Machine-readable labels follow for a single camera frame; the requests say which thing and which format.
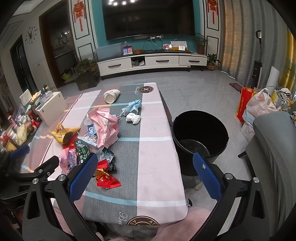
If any pink small wrapper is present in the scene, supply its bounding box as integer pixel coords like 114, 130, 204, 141
59, 148, 77, 174

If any small red snack wrapper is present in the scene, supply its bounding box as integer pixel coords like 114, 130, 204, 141
94, 159, 121, 189

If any green snack wrapper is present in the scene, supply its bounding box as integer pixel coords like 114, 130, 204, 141
74, 140, 90, 164

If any yellow snack bag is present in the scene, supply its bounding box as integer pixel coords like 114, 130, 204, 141
49, 123, 81, 145

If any blue white bread wrapper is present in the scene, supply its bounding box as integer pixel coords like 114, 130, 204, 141
78, 125, 98, 147

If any pink plastic bag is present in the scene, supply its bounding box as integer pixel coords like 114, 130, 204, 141
88, 108, 119, 149

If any white tissue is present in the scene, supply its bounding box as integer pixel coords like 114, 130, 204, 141
126, 113, 141, 125

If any white paper cup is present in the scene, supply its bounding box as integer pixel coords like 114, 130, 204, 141
103, 89, 121, 104

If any blue face mask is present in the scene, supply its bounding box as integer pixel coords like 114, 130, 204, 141
122, 99, 141, 116

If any red cigarette carton box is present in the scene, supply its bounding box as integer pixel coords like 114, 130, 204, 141
62, 136, 78, 149

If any black round trash bin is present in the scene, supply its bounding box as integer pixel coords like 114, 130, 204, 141
171, 110, 229, 176

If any white storage box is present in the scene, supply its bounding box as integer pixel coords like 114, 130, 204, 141
36, 91, 67, 126

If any white plastic bag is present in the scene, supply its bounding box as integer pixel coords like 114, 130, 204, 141
243, 88, 278, 118

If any red shopping bag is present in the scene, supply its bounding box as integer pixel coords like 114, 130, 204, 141
236, 87, 258, 124

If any leafy plant in black planter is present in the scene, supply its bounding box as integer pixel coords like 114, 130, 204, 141
74, 58, 100, 91

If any clothes pile on sofa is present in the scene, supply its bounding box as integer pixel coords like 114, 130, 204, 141
271, 87, 295, 112

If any potted plant on floor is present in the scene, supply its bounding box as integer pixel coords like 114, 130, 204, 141
207, 54, 221, 71

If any white tv cabinet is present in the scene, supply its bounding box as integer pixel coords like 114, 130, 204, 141
97, 53, 207, 77

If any upright vacuum cleaner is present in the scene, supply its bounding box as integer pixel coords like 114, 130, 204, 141
251, 30, 262, 89

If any potted plant on cabinet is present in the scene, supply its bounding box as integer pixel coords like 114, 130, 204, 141
193, 33, 209, 55

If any red chinese knot left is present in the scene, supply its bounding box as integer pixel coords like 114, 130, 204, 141
73, 1, 87, 32

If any red chinese knot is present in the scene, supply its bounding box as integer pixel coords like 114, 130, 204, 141
206, 0, 219, 25
73, 1, 87, 32

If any window curtain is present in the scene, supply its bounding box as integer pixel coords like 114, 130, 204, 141
220, 1, 295, 93

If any large black television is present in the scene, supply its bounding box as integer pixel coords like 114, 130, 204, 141
102, 0, 195, 40

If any red chinese knot right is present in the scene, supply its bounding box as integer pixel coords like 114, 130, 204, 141
206, 0, 219, 25

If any wall clock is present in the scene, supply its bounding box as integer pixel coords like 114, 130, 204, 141
25, 26, 37, 44

